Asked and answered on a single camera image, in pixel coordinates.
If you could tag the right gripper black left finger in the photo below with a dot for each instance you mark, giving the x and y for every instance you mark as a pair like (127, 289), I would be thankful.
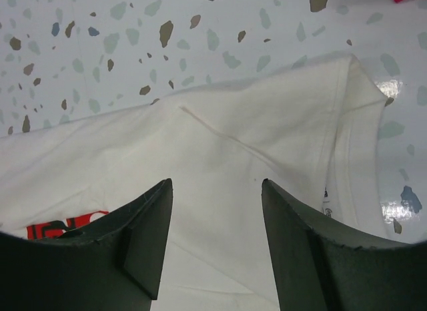
(113, 263)

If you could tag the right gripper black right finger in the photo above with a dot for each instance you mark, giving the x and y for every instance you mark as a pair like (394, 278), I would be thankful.
(322, 264)

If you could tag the white t-shirt red print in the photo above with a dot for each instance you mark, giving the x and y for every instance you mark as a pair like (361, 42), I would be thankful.
(313, 130)

